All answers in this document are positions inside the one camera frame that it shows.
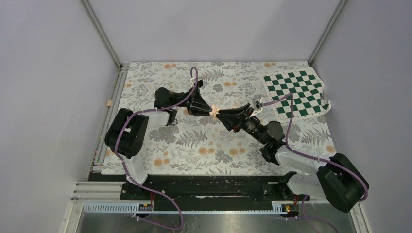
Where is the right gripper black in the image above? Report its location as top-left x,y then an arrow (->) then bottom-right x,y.
216,103 -> 269,145

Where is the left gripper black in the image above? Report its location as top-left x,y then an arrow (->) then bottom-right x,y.
170,87 -> 213,117

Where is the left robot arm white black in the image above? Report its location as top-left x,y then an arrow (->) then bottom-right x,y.
104,87 -> 212,200

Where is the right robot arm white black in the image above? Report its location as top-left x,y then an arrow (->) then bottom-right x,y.
214,104 -> 369,213

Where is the floral patterned table mat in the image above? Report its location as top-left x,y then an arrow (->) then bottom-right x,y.
119,61 -> 315,175

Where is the green white checkered mat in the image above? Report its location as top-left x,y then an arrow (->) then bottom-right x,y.
261,67 -> 332,123

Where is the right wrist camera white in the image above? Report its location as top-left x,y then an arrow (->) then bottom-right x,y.
252,98 -> 263,114

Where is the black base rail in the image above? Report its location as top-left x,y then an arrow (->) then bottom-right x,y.
120,172 -> 304,211

